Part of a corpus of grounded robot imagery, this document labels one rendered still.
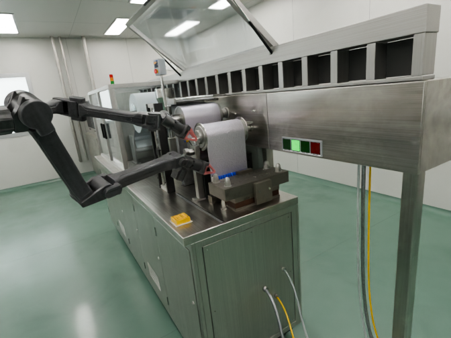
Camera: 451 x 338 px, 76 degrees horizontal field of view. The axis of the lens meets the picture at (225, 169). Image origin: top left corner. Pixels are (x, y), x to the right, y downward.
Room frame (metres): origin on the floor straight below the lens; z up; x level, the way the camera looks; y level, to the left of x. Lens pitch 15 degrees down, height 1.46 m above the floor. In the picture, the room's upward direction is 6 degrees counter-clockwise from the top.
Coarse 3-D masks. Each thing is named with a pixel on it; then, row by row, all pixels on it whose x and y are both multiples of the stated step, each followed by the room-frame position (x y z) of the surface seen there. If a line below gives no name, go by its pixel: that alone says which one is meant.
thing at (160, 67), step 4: (156, 60) 1.96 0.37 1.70; (160, 60) 1.96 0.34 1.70; (164, 60) 1.98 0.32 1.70; (156, 64) 1.97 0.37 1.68; (160, 64) 1.96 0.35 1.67; (164, 64) 1.97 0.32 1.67; (156, 68) 1.97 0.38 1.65; (160, 68) 1.95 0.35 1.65; (164, 68) 1.97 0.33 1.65; (156, 72) 1.96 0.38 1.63; (160, 72) 1.95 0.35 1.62; (164, 72) 1.97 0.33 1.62
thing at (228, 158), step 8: (232, 144) 1.52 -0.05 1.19; (240, 144) 1.55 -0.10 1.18; (208, 152) 1.44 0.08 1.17; (216, 152) 1.47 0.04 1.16; (224, 152) 1.49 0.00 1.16; (232, 152) 1.52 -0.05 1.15; (240, 152) 1.54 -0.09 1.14; (216, 160) 1.47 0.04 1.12; (224, 160) 1.49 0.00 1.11; (232, 160) 1.52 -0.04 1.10; (240, 160) 1.54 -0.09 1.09; (216, 168) 1.46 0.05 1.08; (224, 168) 1.49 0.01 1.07; (232, 168) 1.51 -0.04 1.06; (240, 168) 1.54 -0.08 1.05
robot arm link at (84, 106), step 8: (72, 96) 1.42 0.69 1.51; (80, 104) 1.39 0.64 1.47; (88, 104) 1.41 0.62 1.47; (80, 112) 1.39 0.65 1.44; (88, 112) 1.38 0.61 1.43; (96, 112) 1.37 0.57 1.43; (104, 112) 1.37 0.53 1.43; (112, 112) 1.36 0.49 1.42; (120, 112) 1.36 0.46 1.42; (128, 112) 1.37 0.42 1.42; (136, 112) 1.37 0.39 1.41; (144, 112) 1.38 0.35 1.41; (80, 120) 1.40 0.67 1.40; (112, 120) 1.37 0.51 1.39; (120, 120) 1.36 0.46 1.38; (128, 120) 1.35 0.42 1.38; (136, 120) 1.35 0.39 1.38; (144, 120) 1.37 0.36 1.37; (152, 120) 1.34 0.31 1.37; (144, 128) 1.35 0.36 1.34; (152, 128) 1.34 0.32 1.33
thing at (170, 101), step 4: (196, 96) 1.81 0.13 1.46; (200, 96) 1.78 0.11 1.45; (204, 96) 1.79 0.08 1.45; (208, 96) 1.80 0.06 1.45; (212, 96) 1.82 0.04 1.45; (216, 96) 1.83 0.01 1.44; (220, 96) 1.85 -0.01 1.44; (168, 100) 1.75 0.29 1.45; (172, 100) 1.69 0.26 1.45; (176, 100) 1.70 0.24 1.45; (180, 100) 1.71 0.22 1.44; (184, 100) 1.73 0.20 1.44; (192, 100) 1.74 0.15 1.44; (168, 104) 1.76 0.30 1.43; (172, 104) 1.70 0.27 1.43; (176, 104) 1.69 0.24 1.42
